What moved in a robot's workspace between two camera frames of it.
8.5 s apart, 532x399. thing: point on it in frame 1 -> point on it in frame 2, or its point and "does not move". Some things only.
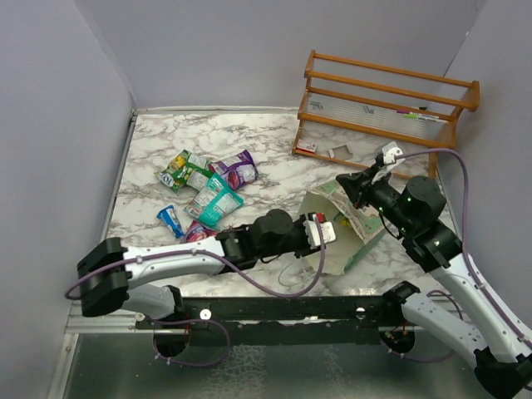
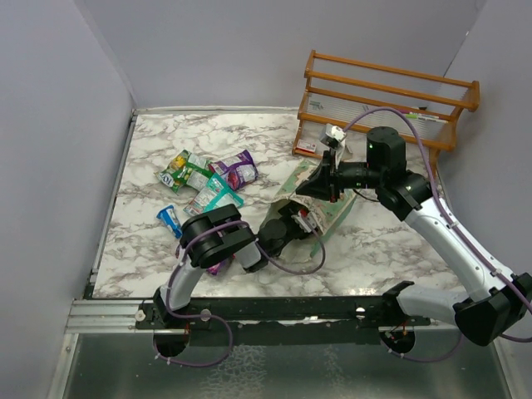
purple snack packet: [236, 171] does not move
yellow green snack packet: [177, 174] does not move
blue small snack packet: [169, 215] does not move
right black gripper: [360, 185] -> [325, 184]
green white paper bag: [357, 228] -> [326, 214]
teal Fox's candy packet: [214, 201] does not move
